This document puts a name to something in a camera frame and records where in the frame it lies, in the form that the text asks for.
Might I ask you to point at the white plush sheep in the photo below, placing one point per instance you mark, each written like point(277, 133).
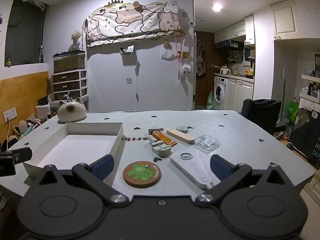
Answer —
point(186, 68)

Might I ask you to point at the hanging apron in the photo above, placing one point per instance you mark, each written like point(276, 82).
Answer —
point(200, 60)

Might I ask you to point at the round ceiling light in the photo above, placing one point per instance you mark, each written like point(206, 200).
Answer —
point(217, 7)

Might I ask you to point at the clear plastic case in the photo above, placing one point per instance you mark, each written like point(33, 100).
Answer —
point(207, 143)

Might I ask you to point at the white wall socket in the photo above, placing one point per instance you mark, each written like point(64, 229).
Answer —
point(10, 115)

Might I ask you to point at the white drawer cabinet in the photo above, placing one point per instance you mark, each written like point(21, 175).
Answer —
point(70, 85)

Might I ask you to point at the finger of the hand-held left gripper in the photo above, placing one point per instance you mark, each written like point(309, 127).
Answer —
point(23, 154)

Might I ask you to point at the beige wooden block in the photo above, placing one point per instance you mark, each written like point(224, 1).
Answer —
point(181, 136)

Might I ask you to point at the grey watch band holder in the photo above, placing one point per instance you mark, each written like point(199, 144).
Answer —
point(162, 151)

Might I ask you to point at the black sign board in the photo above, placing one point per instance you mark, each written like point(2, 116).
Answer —
point(307, 140)

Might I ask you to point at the brown door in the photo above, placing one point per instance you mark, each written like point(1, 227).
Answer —
point(207, 80)

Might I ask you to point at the gold crown decoration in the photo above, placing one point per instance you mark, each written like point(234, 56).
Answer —
point(117, 3)

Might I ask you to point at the printed hanging cloth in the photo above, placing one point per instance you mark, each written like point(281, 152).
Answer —
point(135, 21)

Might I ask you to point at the dark window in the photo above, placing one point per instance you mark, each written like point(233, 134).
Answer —
point(25, 32)

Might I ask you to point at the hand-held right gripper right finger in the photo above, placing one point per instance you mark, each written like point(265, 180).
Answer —
point(221, 167)

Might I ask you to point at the white kitchen base cabinet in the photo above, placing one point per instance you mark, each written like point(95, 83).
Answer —
point(240, 95)

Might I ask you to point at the white upper kitchen cabinets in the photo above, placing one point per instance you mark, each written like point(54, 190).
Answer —
point(235, 30)

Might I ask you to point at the white storage box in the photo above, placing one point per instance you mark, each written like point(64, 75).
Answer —
point(43, 112)

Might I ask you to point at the white shelf with bottles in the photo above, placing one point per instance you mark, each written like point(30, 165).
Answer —
point(310, 92)

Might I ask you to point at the orange tube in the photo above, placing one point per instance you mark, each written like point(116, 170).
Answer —
point(163, 138)

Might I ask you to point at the cat-shaped ceramic pot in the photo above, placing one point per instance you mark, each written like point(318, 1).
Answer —
point(71, 112)

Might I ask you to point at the glass fish tank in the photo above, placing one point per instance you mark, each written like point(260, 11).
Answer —
point(68, 61)

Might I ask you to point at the yellow container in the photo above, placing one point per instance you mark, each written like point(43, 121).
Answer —
point(249, 74)

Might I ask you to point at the dried flower bouquet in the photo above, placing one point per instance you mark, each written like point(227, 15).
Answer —
point(75, 38)

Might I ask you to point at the pile of plush toys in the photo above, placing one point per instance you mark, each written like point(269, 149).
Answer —
point(25, 128)

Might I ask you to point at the white hanging bag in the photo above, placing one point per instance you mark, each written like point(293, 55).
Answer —
point(168, 54)

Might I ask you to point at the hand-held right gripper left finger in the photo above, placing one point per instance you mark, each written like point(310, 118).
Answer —
point(101, 167)

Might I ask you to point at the white washing machine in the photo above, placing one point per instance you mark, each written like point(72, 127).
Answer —
point(220, 92)

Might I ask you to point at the black chair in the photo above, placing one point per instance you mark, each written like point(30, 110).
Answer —
point(262, 112)

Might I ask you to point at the small dark grey block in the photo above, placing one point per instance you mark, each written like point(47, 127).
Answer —
point(155, 130)

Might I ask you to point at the black bag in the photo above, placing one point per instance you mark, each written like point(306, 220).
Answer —
point(42, 101)

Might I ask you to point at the white cardboard box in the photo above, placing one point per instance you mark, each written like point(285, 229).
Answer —
point(75, 145)

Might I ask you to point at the green plastic bag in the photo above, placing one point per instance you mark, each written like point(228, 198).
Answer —
point(210, 101)

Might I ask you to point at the green shopping bag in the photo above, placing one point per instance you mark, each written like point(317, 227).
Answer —
point(292, 111)

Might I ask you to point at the white serrated plastic tool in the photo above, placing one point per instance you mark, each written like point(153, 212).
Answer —
point(197, 171)

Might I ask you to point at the round cork dinosaur coaster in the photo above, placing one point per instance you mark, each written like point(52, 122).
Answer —
point(142, 174)

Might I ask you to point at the white wall cabinet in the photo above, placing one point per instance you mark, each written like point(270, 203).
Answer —
point(286, 18)

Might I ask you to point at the small metal figurine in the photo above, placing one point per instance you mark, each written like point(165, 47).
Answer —
point(67, 97)

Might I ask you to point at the white mop pole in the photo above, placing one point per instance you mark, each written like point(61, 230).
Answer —
point(283, 92)

